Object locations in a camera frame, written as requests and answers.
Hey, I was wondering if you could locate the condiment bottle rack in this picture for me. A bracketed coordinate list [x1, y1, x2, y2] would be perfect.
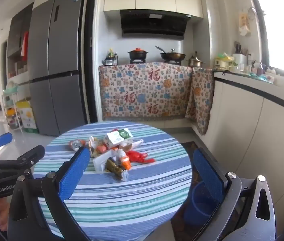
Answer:
[103, 48, 119, 66]

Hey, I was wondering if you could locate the steel pot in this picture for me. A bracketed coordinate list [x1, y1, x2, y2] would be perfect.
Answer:
[187, 52, 206, 68]

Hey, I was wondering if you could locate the small orange capped bottle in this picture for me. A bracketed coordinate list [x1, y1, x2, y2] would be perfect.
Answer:
[117, 149, 132, 170]

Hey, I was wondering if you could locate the blue striped tablecloth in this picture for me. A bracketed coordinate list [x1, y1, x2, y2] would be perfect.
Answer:
[33, 121, 192, 241]

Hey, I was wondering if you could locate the brown glass bottle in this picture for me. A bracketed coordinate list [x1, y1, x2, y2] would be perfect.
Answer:
[106, 157, 128, 181]

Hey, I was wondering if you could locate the hexagon patterned rug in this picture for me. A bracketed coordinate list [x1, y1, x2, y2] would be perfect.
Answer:
[171, 141, 222, 241]

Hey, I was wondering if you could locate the black range hood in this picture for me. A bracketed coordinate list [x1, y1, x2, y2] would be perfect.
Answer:
[119, 9, 192, 40]

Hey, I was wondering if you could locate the pale yellow container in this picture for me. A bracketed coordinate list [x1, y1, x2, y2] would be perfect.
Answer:
[214, 52, 235, 70]

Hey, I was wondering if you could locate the narrow floral patterned cloth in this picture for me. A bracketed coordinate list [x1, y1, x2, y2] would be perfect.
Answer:
[185, 66, 215, 135]

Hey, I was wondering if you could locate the hanging beige bag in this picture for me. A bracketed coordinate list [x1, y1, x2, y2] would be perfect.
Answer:
[238, 11, 251, 36]

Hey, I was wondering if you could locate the white kitchen counter cabinet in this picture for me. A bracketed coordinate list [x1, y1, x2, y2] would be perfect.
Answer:
[213, 70, 284, 241]

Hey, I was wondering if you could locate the wide floral patterned cloth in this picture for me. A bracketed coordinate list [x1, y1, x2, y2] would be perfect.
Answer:
[98, 63, 194, 121]

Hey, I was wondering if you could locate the black pot with orange lid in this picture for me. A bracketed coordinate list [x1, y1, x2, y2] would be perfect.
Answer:
[128, 48, 149, 60]

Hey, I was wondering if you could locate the grey wall shelf unit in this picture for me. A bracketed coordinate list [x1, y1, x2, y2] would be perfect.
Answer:
[7, 2, 34, 81]

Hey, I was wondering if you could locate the wok with lid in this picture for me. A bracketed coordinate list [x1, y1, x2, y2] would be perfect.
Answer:
[155, 46, 186, 62]

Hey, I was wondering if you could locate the black gas stove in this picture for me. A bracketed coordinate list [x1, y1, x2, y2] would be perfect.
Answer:
[130, 58, 182, 66]

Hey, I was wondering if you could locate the red hanging decoration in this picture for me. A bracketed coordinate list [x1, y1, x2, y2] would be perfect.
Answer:
[20, 31, 29, 61]

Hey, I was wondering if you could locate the red white packet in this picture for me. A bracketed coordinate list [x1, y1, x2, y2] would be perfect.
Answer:
[89, 136, 107, 156]

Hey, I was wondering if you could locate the grey refrigerator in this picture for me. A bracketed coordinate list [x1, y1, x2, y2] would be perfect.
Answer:
[29, 0, 88, 136]

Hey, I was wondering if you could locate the orange drink can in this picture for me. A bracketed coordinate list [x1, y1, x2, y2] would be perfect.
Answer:
[68, 139, 87, 152]

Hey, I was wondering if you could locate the plain white drink carton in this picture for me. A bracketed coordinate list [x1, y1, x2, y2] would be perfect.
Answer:
[103, 133, 126, 149]

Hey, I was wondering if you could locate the window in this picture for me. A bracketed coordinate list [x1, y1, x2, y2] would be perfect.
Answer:
[252, 0, 284, 81]

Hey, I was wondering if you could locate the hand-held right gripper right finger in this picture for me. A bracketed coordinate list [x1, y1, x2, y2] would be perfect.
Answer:
[193, 148, 276, 241]

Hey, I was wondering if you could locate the clear plastic container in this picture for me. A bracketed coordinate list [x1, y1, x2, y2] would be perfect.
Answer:
[92, 149, 122, 174]

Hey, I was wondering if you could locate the white knife holder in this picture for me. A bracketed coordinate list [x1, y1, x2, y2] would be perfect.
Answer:
[232, 41, 248, 66]

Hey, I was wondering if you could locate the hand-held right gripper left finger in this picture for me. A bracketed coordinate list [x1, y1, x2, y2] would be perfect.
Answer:
[7, 146, 92, 241]

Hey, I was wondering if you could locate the red plastic bag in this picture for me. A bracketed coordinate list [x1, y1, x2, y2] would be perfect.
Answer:
[125, 150, 155, 163]

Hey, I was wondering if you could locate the green white storage rack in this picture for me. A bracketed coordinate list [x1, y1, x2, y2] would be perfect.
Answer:
[2, 80, 23, 132]

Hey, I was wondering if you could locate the blue plastic basket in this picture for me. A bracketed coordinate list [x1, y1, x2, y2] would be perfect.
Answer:
[184, 181, 226, 229]

